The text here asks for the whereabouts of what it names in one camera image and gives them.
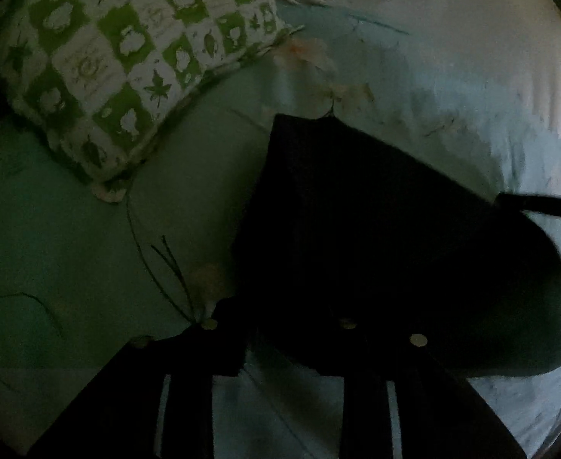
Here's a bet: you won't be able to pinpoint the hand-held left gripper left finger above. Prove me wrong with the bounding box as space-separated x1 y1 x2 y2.
26 295 249 459

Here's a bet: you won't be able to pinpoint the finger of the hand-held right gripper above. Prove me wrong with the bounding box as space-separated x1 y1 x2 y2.
495 192 561 221

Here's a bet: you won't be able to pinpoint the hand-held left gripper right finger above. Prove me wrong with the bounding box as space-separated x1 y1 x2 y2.
327 314 527 459

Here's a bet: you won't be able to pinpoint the dark pants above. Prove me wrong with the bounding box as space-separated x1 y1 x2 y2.
232 114 561 379

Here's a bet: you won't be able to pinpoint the light blue floral bed sheet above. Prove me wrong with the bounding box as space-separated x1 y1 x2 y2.
0 0 561 459

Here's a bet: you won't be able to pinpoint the green white checkered pillow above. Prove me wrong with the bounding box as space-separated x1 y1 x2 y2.
0 0 305 202

